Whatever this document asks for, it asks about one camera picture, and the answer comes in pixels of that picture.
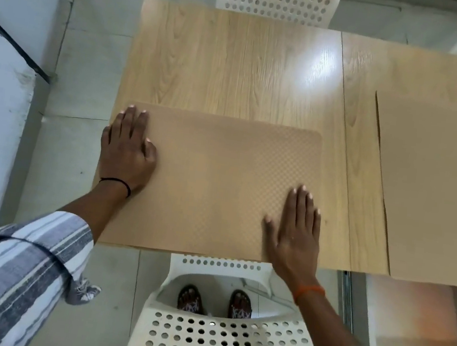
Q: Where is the person's right hand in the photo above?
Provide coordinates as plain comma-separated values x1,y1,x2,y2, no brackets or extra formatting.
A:
254,180,335,297

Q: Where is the person's left hand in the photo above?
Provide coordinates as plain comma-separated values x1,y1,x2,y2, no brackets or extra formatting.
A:
94,101,165,201

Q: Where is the black wall frame strip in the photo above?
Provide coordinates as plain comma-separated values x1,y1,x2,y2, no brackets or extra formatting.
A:
0,8,61,84

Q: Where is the person's left forearm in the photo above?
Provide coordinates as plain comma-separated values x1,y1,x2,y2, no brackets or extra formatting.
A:
51,176,131,250

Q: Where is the person's right forearm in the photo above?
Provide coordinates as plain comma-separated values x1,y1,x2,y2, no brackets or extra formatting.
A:
289,288,364,346

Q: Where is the orange wrist thread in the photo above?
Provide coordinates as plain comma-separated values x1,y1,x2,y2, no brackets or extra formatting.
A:
291,282,327,309

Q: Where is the grey white striped shirt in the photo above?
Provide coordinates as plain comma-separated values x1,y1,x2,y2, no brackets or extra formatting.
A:
0,202,444,346

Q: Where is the brown patterned sandal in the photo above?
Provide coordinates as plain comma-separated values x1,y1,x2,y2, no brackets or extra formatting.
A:
227,288,256,322
176,283,208,316

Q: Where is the beige textured placemat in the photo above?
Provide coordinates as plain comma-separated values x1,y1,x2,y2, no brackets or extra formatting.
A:
85,98,329,271

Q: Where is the light wooden table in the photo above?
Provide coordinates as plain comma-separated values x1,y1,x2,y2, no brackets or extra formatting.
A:
85,0,457,290

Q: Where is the black wrist thread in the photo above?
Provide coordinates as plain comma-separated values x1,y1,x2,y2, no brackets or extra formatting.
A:
97,176,133,200

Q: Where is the stack of beige placemats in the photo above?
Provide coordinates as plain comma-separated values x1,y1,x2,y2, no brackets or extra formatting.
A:
351,89,457,288

